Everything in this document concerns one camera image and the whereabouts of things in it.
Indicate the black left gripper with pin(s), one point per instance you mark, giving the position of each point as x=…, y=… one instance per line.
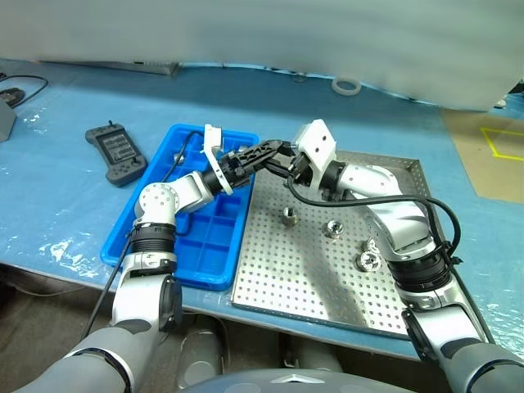
x=236, y=172

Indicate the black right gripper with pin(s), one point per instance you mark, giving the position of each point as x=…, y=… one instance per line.
x=302, y=170

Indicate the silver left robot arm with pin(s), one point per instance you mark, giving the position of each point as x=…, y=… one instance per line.
x=155, y=202

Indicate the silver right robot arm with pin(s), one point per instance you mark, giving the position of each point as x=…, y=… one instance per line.
x=409, y=229

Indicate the blue compartment tray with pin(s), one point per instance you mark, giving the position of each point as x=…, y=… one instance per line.
x=204, y=254

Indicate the perforated steel tray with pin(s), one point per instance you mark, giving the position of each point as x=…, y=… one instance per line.
x=294, y=278

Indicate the white backdrop sheet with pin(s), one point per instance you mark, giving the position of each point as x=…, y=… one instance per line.
x=262, y=32

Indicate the flat grey device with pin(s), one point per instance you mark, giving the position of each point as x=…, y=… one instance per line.
x=155, y=67

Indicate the grey handheld controller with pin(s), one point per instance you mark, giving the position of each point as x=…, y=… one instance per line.
x=116, y=151

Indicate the brown cardboard mat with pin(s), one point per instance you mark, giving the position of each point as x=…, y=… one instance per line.
x=462, y=155

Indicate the grey rounded shape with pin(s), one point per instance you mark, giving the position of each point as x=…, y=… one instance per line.
x=200, y=352

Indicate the yellow tape square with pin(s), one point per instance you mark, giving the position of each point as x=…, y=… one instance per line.
x=489, y=141

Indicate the dark grey robot chest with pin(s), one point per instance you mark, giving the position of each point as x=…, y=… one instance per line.
x=262, y=382

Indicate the grey box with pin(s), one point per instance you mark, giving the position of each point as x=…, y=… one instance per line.
x=5, y=123

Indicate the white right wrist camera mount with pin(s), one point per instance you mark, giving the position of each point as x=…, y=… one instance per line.
x=319, y=141

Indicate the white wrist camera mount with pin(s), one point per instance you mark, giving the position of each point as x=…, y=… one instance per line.
x=213, y=139
x=319, y=141

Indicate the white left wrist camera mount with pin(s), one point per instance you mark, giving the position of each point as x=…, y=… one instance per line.
x=213, y=139

